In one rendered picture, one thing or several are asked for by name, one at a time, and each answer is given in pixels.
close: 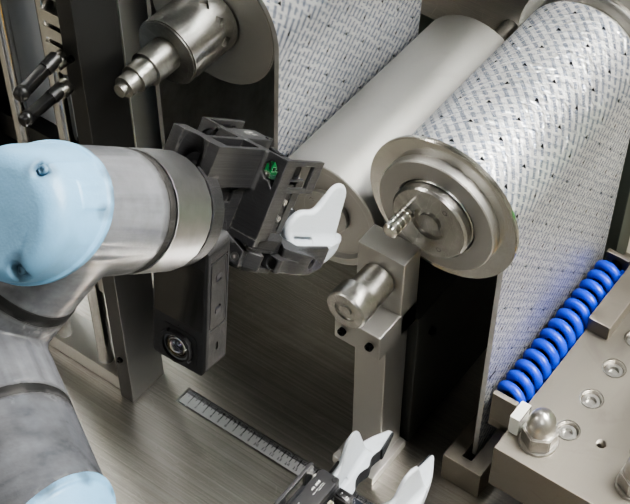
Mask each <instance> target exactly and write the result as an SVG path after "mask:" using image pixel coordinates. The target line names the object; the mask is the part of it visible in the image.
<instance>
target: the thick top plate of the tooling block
mask: <svg viewBox="0 0 630 504"><path fill-rule="evenodd" d="M528 404H530V405H531V412H532V411H534V410H535V409H537V408H547V409H549V410H551V411H552V412H553V413H554V415H555V417H556V420H557V427H558V429H559V435H558V440H559V443H558V448H557V450H556V451H555V452H554V453H553V454H552V455H551V456H548V457H545V458H536V457H532V456H530V455H528V454H526V453H525V452H524V451H523V450H522V449H521V447H520V445H519V441H518V439H519V434H520V432H521V431H520V432H519V434H518V435H517V436H516V435H514V434H512V433H511V432H509V431H508V430H507V431H506V432H505V434H504V435H503V436H502V437H501V439H500V440H499V441H498V443H497V444H496V445H495V446H494V450H493V456H492V462H491V469H490V475H489V481H488V483H490V484H491V485H493V486H495V487H496V488H498V489H500V490H501V491H503V492H505V493H506V494H508V495H510V496H512V497H513V498H515V499H517V500H518V501H520V502H522V503H523V504H630V502H629V501H627V500H625V499H624V498H622V497H621V496H620V495H619V494H618V492H617V490H616V487H615V480H616V477H617V475H618V474H619V472H620V471H621V469H622V468H623V466H624V465H625V463H626V462H627V460H628V459H629V457H630V311H629V312H628V314H627V315H626V316H625V318H624V319H623V320H622V321H621V323H620V324H619V325H618V327H617V328H616V329H615V331H614V332H613V333H612V335H611V336H610V337H609V338H608V340H607V339H605V338H603V337H601V336H599V335H597V334H595V333H593V332H591V331H589V330H587V329H586V330H585V331H584V332H583V334H582V335H581V336H580V338H579V339H578V340H577V341H576V343H575V344H574V345H573V347H572V348H571V349H570V350H569V352H568V353H567V354H566V356H565V357H564V358H563V359H562V361H561V362H560V363H559V364H558V366H557V367H556V368H555V370H554V371H553V372H552V373H551V375H550V376H549V377H548V379H547V380H546V381H545V382H544V384H543V385H542V386H541V388H540V389H539V390H538V391H537V393H536V394H535V395H534V396H533V398H532V399H531V400H530V402H529V403H528ZM531 412H530V414H531Z"/></svg>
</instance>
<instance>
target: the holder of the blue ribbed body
mask: <svg viewBox="0 0 630 504"><path fill-rule="evenodd" d="M605 260H607V261H612V260H615V261H618V262H619V263H620V264H621V267H622V268H621V270H624V271H626V269H627V268H628V267H629V265H630V258H629V257H627V256H625V255H623V254H621V253H619V252H617V251H615V250H613V249H611V248H609V249H608V250H607V253H606V258H605ZM621 270H620V271H621ZM518 405H519V402H518V401H516V400H514V399H512V398H511V397H509V396H507V395H505V394H503V393H502V392H500V391H498V390H495V391H494V392H493V394H492V401H491V407H490V414H489V421H488V424H490V425H492V426H494V427H495V428H497V429H499V430H501V431H502V432H504V433H505V432H506V431H507V430H508V426H509V420H510V416H511V414H512V413H513V412H514V411H515V409H516V408H517V407H518Z"/></svg>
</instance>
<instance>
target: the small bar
mask: <svg viewBox="0 0 630 504"><path fill-rule="evenodd" d="M629 311H630V265H629V267H628V268H627V269H626V271H625V272H624V273H623V274H622V276H621V277H620V278H619V279H618V281H617V282H616V283H615V285H614V286H613V287H612V288H611V290H610V291H609V292H608V293H607V295H606V296H605V297H604V299H603V300H602V301H601V302H600V304H599V305H598V306H597V307H596V309H595V310H594V311H593V313H592V314H591V315H590V316H589V318H588V323H587V327H586V329H587V330H589V331H591V332H593V333H595V334H597V335H599V336H601V337H603V338H605V339H607V340H608V338H609V337H610V336H611V335H612V333H613V332H614V331H615V329H616V328H617V327H618V325H619V324H620V323H621V321H622V320H623V319H624V318H625V316H626V315H627V314H628V312H629Z"/></svg>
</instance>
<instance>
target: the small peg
mask: <svg viewBox="0 0 630 504"><path fill-rule="evenodd" d="M413 218H414V215H413V212H412V211H411V210H410V209H409V208H407V207H401V208H400V209H399V210H398V212H396V213H395V214H394V215H393V217H391V218H390V219H389V221H388V222H387V223H386V224H385V225H384V226H383V230H384V233H385V234H386V235H387V236H388V237H391V238H395V237H396V236H397V235H398V234H399V233H400V232H401V231H402V230H403V229H404V227H406V226H407V225H408V224H409V222H410V221H411V220H412V219H413Z"/></svg>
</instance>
